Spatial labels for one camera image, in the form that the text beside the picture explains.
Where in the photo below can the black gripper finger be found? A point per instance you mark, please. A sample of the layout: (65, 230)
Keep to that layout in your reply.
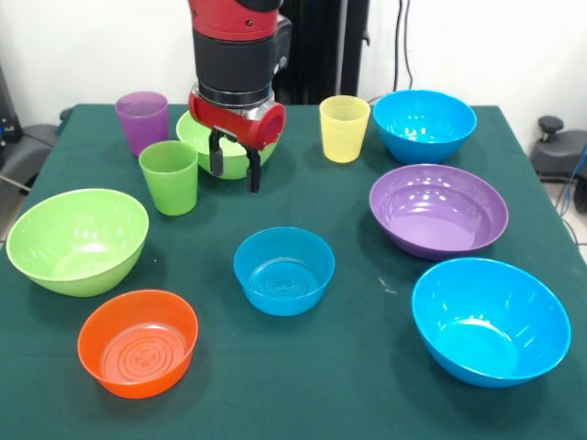
(216, 160)
(254, 176)

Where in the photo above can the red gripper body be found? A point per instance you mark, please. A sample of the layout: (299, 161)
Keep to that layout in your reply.
(238, 124)

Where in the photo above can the green plastic cup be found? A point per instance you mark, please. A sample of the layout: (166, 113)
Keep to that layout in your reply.
(169, 192)

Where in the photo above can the small blue plastic bowl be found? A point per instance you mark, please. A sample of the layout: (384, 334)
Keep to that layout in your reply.
(284, 300)

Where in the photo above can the small orange plastic bowl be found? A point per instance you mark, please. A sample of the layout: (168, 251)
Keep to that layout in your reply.
(137, 376)

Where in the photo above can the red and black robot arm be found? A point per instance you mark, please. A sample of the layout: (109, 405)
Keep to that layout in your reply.
(234, 59)

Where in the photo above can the green plastic bowl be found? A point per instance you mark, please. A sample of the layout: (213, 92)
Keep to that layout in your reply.
(231, 166)
(78, 256)

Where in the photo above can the purple plastic cup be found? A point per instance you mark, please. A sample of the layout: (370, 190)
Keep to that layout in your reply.
(142, 119)

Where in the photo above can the yellow plastic cup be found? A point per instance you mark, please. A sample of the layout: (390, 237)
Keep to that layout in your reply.
(341, 137)

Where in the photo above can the purple plastic bowl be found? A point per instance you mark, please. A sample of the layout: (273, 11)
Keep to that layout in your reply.
(435, 220)

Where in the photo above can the grey wheeled base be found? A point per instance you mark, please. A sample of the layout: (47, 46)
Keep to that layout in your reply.
(27, 156)

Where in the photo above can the black equipment casing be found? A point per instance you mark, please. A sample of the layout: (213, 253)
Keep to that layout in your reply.
(7, 128)

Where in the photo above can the dark green tablecloth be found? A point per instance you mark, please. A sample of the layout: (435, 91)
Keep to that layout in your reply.
(321, 403)

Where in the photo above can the grey base with black knob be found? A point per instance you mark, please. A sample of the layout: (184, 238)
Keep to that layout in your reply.
(564, 156)

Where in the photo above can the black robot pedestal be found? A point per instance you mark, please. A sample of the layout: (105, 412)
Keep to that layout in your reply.
(321, 55)

